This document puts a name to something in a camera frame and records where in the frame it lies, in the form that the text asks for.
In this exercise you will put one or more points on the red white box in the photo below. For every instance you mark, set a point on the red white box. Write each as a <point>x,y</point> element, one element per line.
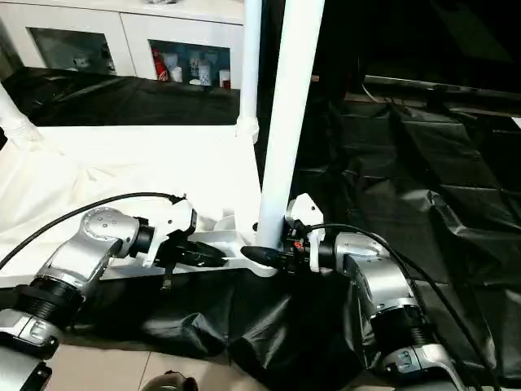
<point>159,67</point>

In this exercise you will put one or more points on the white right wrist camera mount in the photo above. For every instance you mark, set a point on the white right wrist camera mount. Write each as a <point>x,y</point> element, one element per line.
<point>305,212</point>

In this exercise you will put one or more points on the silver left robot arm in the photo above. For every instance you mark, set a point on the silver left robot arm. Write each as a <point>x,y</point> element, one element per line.
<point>93,236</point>

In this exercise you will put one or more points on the black silver ornament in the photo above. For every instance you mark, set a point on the black silver ornament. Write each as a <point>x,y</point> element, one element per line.
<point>160,1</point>

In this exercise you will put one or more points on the long black bar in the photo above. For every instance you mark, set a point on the long black bar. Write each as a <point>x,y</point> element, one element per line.
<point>447,83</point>

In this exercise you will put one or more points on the black shiny mat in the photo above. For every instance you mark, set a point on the black shiny mat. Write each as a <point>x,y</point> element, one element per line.
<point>407,183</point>

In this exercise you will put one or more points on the white display cabinet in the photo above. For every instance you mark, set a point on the white display cabinet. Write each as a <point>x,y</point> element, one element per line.
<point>122,24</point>

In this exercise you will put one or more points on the white paper sheet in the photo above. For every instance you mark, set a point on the white paper sheet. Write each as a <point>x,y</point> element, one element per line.
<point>517,123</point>

